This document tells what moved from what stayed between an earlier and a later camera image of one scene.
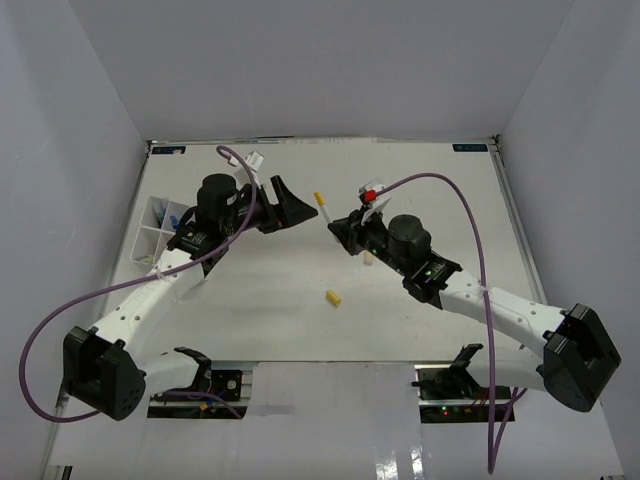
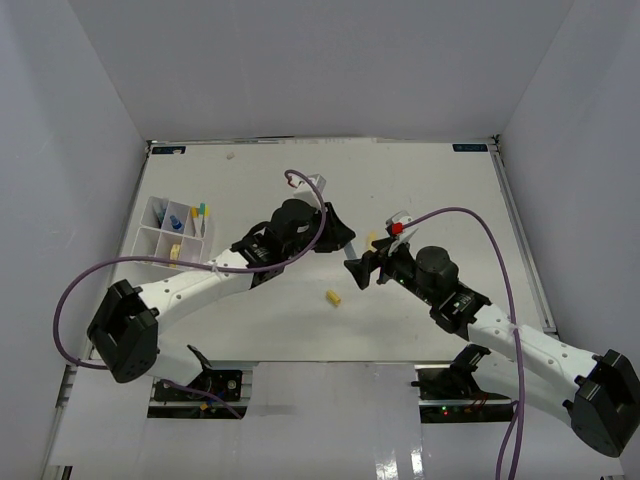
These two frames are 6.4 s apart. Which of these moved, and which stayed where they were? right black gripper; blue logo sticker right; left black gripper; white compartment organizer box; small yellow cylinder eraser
Moved: right black gripper; left black gripper
Stayed: small yellow cylinder eraser; blue logo sticker right; white compartment organizer box
